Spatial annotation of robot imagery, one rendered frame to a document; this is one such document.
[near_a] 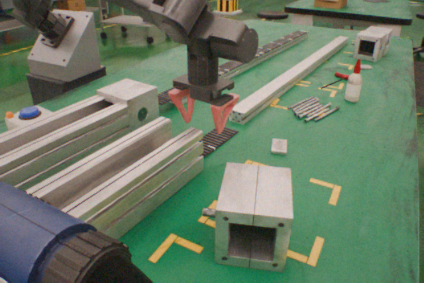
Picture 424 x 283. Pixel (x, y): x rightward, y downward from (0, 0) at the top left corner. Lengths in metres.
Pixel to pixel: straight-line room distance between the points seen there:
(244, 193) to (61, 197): 0.25
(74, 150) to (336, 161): 0.50
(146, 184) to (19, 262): 0.31
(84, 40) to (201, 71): 0.64
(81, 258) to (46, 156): 0.42
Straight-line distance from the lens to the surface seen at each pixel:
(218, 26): 0.53
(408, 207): 0.62
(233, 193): 0.42
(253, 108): 0.80
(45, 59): 1.21
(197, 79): 0.59
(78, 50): 1.14
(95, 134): 0.66
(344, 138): 0.77
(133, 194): 0.49
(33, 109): 0.77
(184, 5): 0.52
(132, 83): 0.77
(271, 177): 0.45
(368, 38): 1.38
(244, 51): 0.53
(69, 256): 0.20
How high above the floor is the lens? 1.14
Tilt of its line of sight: 28 degrees down
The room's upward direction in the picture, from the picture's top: straight up
